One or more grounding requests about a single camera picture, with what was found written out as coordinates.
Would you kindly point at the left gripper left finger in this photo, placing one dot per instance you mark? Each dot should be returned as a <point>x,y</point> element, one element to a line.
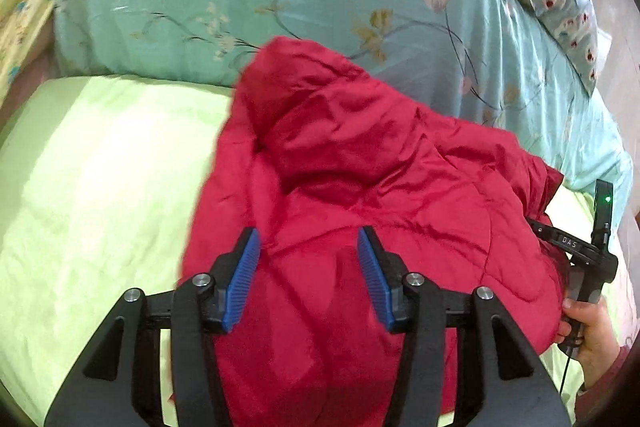
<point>115,381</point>

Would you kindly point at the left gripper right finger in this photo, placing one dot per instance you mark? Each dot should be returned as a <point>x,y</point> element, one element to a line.
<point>498,378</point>

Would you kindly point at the red quilted down jacket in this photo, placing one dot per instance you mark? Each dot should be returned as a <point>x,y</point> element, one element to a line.
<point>315,149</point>

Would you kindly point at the person's right hand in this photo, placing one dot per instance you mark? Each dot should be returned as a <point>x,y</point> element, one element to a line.
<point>600,348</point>

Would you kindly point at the pink fuzzy right sleeve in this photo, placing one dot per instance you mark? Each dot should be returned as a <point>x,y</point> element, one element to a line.
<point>617,400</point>

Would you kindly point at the light green bed quilt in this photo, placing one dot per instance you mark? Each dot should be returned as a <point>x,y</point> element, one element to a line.
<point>99,178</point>

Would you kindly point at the teal floral folded duvet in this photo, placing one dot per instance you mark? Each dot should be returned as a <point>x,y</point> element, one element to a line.
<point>487,61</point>

